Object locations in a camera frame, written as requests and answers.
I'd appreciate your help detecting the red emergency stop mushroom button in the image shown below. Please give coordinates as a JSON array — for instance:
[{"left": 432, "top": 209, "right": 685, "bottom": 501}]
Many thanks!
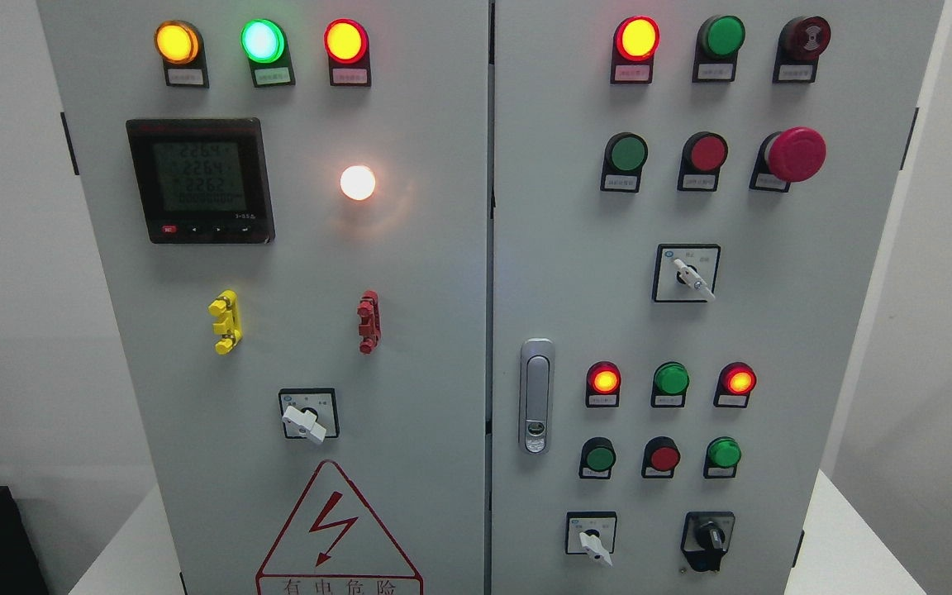
[{"left": 749, "top": 126, "right": 826, "bottom": 193}]

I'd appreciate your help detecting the yellow terminal connector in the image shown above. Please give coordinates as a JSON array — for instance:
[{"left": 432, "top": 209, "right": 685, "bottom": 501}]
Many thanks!
[{"left": 207, "top": 289, "right": 243, "bottom": 355}]

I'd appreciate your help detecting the green indicator light top right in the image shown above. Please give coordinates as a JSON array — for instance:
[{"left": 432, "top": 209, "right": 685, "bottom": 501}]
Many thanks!
[{"left": 692, "top": 15, "right": 745, "bottom": 83}]

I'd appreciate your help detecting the white selector switch left door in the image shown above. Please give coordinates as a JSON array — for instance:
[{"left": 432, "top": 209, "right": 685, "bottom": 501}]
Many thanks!
[{"left": 277, "top": 388, "right": 340, "bottom": 445}]

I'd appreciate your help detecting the red indicator light lower right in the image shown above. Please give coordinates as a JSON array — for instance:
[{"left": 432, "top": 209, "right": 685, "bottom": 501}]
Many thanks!
[{"left": 714, "top": 362, "right": 757, "bottom": 409}]

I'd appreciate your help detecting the black digital power meter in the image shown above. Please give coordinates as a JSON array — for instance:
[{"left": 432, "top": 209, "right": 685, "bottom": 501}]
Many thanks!
[{"left": 126, "top": 117, "right": 275, "bottom": 245}]

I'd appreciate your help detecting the white selector switch bottom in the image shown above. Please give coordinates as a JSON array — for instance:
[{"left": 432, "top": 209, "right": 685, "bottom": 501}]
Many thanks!
[{"left": 565, "top": 511, "right": 618, "bottom": 568}]

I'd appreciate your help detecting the lit red-orange indicator light left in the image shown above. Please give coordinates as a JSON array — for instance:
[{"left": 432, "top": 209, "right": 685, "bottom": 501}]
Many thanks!
[{"left": 322, "top": 18, "right": 373, "bottom": 87}]

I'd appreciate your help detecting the white glowing indicator light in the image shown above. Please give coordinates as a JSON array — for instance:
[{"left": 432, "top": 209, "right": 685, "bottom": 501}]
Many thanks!
[{"left": 339, "top": 164, "right": 377, "bottom": 201}]

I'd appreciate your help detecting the grey electrical cabinet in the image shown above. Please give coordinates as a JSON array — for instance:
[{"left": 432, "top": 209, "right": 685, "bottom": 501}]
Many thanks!
[{"left": 38, "top": 1, "right": 945, "bottom": 594}]

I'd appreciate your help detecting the lit red indicator top right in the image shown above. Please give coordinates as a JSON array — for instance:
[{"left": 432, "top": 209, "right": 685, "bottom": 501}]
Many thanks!
[{"left": 611, "top": 15, "right": 660, "bottom": 84}]

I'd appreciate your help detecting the green push button lower left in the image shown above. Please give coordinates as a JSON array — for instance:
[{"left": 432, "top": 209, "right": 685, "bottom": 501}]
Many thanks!
[{"left": 578, "top": 436, "right": 618, "bottom": 481}]

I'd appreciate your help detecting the green indicator light lower middle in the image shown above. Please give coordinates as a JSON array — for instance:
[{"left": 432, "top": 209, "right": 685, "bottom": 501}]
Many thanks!
[{"left": 650, "top": 361, "right": 690, "bottom": 409}]

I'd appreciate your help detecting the white selector switch upper right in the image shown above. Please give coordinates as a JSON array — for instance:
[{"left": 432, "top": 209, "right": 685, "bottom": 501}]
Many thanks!
[{"left": 651, "top": 242, "right": 721, "bottom": 302}]

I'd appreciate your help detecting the lit red indicator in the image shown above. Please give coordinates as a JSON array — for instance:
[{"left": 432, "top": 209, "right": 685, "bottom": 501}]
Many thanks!
[
  {"left": 585, "top": 361, "right": 622, "bottom": 409},
  {"left": 611, "top": 15, "right": 660, "bottom": 84}
]

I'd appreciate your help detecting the black knob selector switch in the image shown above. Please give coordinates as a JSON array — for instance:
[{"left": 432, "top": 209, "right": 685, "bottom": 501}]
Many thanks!
[{"left": 680, "top": 511, "right": 735, "bottom": 573}]

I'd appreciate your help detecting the red push button lower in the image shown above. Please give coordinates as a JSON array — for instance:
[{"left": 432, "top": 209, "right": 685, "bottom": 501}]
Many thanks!
[{"left": 641, "top": 436, "right": 681, "bottom": 478}]

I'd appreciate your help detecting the red terminal connector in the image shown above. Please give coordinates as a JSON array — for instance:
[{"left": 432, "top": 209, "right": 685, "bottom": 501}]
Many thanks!
[{"left": 356, "top": 290, "right": 382, "bottom": 355}]

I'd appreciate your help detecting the red push button upper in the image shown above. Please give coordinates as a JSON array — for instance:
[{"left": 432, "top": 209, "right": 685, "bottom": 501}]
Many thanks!
[{"left": 677, "top": 131, "right": 728, "bottom": 192}]

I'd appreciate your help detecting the red push button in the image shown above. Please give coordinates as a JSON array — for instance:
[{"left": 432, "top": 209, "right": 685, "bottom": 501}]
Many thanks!
[
  {"left": 677, "top": 131, "right": 728, "bottom": 192},
  {"left": 641, "top": 436, "right": 681, "bottom": 478}
]

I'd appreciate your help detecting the dark red buzzer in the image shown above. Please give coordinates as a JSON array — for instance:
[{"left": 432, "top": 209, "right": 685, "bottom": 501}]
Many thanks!
[{"left": 772, "top": 16, "right": 831, "bottom": 84}]

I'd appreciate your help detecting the silver door latch handle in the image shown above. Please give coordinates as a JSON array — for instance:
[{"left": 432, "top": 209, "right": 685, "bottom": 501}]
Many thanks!
[{"left": 518, "top": 338, "right": 555, "bottom": 455}]

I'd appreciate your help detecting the lit red indicator lower left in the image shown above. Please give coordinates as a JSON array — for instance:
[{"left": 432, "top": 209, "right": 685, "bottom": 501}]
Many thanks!
[{"left": 585, "top": 361, "right": 622, "bottom": 409}]

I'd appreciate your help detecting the lit green indicator light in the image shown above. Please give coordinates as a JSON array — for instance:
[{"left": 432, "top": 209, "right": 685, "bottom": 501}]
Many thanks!
[{"left": 240, "top": 18, "right": 296, "bottom": 89}]

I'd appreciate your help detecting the red lightning warning sticker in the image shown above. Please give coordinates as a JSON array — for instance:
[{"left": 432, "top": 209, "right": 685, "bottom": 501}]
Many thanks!
[{"left": 255, "top": 460, "right": 426, "bottom": 594}]

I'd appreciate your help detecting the green push button upper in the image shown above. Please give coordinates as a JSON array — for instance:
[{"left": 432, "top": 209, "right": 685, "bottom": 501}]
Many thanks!
[{"left": 600, "top": 132, "right": 649, "bottom": 193}]

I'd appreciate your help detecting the yellow indicator light top left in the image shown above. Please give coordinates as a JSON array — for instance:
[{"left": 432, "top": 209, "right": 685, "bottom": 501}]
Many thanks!
[{"left": 154, "top": 20, "right": 209, "bottom": 89}]

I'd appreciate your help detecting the white selector switch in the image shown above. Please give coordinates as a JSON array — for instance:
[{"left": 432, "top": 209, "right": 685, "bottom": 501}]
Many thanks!
[
  {"left": 565, "top": 511, "right": 618, "bottom": 568},
  {"left": 651, "top": 242, "right": 721, "bottom": 302}
]

